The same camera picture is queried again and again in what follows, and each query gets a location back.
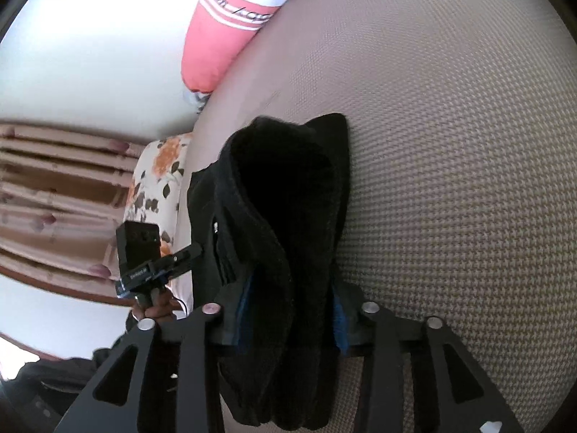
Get plaid bolster pillow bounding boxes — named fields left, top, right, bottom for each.
left=180, top=0, right=326, bottom=114

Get beige woven bed mat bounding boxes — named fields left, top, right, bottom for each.
left=173, top=0, right=577, bottom=433

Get black pants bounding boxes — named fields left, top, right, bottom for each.
left=186, top=113, right=353, bottom=432

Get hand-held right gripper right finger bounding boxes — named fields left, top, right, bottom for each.
left=331, top=280, right=526, bottom=433

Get person's dark clothing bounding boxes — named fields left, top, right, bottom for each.
left=0, top=310, right=138, bottom=433

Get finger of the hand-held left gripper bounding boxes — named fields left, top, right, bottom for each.
left=155, top=242, right=204, bottom=281

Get thin black cable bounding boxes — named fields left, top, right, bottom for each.
left=168, top=295, right=193, bottom=320

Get brown striped curtain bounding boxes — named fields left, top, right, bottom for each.
left=0, top=122, right=150, bottom=308

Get floral bed sheet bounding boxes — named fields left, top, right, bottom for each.
left=123, top=132, right=195, bottom=301

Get person's left hand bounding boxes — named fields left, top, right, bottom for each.
left=132, top=289, right=182, bottom=326

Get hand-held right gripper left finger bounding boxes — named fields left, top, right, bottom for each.
left=54, top=275, right=254, bottom=433

